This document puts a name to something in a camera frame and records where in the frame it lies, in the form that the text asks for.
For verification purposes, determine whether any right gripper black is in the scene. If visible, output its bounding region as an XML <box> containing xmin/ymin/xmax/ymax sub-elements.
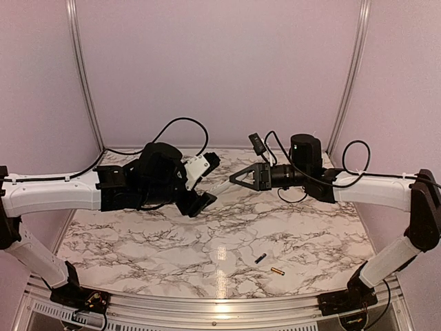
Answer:
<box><xmin>230</xmin><ymin>161</ymin><xmax>309</xmax><ymax>190</ymax></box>

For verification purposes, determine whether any white remote control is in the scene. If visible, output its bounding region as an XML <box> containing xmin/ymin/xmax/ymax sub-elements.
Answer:
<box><xmin>207</xmin><ymin>181</ymin><xmax>232</xmax><ymax>197</ymax></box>

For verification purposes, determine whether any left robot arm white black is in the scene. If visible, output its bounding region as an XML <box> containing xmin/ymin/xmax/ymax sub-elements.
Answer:
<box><xmin>1</xmin><ymin>143</ymin><xmax>220</xmax><ymax>307</ymax></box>

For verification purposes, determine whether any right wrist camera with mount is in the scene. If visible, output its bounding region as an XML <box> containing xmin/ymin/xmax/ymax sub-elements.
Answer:
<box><xmin>248</xmin><ymin>133</ymin><xmax>278</xmax><ymax>166</ymax></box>

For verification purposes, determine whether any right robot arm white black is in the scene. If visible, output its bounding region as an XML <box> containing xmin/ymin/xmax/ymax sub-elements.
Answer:
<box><xmin>229</xmin><ymin>134</ymin><xmax>440</xmax><ymax>309</ymax></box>

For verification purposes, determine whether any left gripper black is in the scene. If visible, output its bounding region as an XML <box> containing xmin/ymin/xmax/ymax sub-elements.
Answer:
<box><xmin>140</xmin><ymin>174</ymin><xmax>218</xmax><ymax>217</ymax></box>

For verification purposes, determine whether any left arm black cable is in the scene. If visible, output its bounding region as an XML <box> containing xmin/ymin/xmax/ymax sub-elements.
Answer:
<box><xmin>0</xmin><ymin>117</ymin><xmax>209</xmax><ymax>183</ymax></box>

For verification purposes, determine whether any front aluminium frame rail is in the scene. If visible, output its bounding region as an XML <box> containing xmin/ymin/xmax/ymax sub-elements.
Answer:
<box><xmin>12</xmin><ymin>275</ymin><xmax>415</xmax><ymax>330</ymax></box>

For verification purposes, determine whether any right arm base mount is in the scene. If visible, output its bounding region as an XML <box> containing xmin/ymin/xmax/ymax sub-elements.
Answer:
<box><xmin>318</xmin><ymin>289</ymin><xmax>378</xmax><ymax>316</ymax></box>

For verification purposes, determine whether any dark blue battery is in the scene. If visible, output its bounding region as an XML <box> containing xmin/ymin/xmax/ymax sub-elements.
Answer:
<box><xmin>254</xmin><ymin>253</ymin><xmax>267</xmax><ymax>264</ymax></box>

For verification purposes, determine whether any gold battery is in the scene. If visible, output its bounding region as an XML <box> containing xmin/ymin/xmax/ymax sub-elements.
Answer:
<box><xmin>271</xmin><ymin>267</ymin><xmax>285</xmax><ymax>276</ymax></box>

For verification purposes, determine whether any left rear aluminium post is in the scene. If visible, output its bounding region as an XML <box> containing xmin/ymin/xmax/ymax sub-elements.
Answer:
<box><xmin>65</xmin><ymin>0</ymin><xmax>105</xmax><ymax>152</ymax></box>

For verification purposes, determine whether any aluminium post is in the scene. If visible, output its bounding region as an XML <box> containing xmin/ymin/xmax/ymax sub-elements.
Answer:
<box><xmin>65</xmin><ymin>0</ymin><xmax>105</xmax><ymax>152</ymax></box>
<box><xmin>326</xmin><ymin>0</ymin><xmax>372</xmax><ymax>156</ymax></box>

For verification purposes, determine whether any right rear aluminium post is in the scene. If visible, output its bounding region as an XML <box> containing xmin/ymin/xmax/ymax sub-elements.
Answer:
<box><xmin>326</xmin><ymin>0</ymin><xmax>372</xmax><ymax>156</ymax></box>

